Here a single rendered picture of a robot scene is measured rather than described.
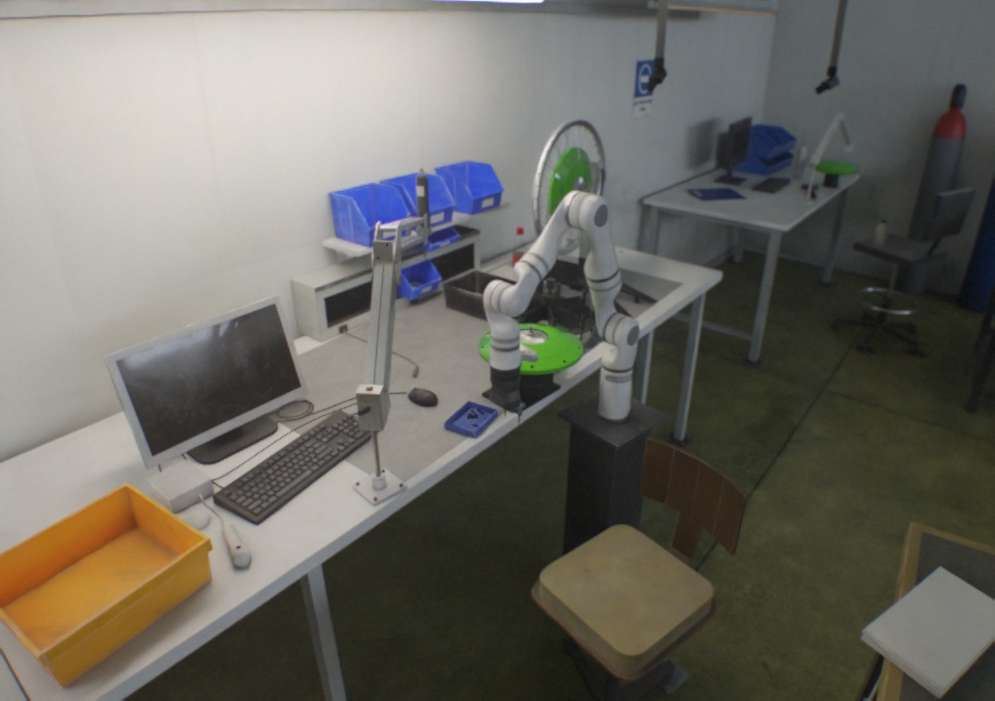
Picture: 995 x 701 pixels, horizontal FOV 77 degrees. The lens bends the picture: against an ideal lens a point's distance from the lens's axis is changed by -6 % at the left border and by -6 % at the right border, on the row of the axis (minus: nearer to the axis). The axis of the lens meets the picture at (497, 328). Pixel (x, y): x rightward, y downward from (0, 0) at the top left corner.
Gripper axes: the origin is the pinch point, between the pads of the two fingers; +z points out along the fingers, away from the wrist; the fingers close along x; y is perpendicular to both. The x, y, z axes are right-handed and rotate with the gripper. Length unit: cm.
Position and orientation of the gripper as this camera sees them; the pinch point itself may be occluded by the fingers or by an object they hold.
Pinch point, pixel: (512, 420)
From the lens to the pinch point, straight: 170.7
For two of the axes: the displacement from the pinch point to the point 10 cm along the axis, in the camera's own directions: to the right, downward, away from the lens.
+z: 0.0, 9.0, 4.3
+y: -7.5, 2.9, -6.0
